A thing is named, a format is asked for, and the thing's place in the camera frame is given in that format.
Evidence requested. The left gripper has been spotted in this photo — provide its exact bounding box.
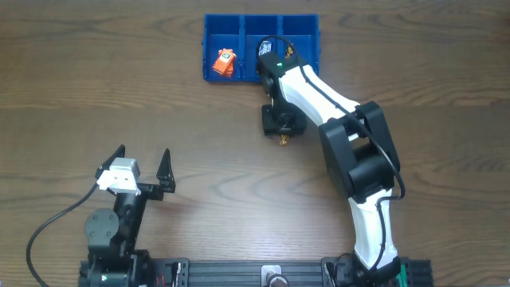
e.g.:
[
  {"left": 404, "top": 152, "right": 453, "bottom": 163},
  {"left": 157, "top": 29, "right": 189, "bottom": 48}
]
[{"left": 94, "top": 143, "right": 176, "bottom": 202}]

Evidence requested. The orange candy box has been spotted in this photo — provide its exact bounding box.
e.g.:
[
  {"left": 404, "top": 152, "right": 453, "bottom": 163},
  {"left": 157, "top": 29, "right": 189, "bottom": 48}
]
[
  {"left": 211, "top": 59, "right": 235, "bottom": 78},
  {"left": 215, "top": 48, "right": 237, "bottom": 73}
]

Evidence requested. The blue tray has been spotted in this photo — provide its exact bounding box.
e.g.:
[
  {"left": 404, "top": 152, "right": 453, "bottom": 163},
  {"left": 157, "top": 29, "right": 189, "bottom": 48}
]
[{"left": 202, "top": 13, "right": 322, "bottom": 84}]

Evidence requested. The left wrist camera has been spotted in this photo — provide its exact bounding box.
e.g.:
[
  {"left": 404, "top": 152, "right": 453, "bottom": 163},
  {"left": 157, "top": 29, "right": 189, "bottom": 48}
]
[{"left": 96, "top": 157, "right": 141, "bottom": 196}]

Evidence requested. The mounting rail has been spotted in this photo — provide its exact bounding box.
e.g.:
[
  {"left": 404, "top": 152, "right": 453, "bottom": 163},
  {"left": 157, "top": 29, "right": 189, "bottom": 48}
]
[{"left": 78, "top": 257, "right": 434, "bottom": 287}]

